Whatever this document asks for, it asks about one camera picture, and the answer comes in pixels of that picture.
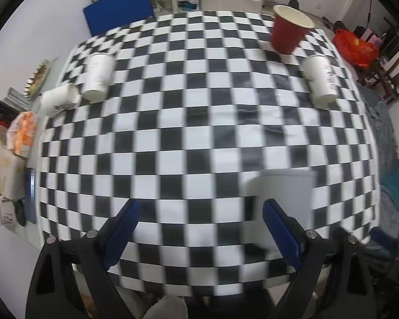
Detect pink suitcase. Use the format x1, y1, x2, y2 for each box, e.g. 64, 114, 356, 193
361, 29, 382, 48

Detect yellow food bag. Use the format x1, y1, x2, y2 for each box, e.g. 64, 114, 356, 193
0, 141, 26, 200

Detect red paper cup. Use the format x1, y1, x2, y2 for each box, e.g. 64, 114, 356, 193
270, 5, 315, 55

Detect orange snack packet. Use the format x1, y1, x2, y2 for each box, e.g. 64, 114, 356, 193
6, 111, 37, 158

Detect grey plastic mug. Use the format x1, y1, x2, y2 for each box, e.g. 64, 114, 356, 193
251, 169, 317, 251

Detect grey cloth on cot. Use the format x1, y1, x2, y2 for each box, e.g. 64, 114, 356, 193
358, 84, 399, 180

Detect white paper cup black calligraphy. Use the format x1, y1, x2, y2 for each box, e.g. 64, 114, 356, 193
302, 55, 338, 105

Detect small white paper cup lying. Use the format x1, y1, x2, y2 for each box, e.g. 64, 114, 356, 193
40, 83, 81, 117

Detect blue cushioned chair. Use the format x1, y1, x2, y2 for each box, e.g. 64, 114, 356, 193
83, 0, 154, 36

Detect red plastic bag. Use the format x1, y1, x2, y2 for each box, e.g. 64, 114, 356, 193
332, 29, 379, 68

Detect white paper cup bamboo print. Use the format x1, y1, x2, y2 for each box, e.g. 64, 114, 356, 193
82, 53, 115, 104

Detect decorated plate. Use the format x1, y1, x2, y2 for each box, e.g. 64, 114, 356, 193
23, 59, 51, 99

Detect black white checkered tablecloth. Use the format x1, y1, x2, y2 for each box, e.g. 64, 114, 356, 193
37, 11, 380, 296

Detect dark wooden chair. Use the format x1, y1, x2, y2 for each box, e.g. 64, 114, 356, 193
364, 58, 399, 104

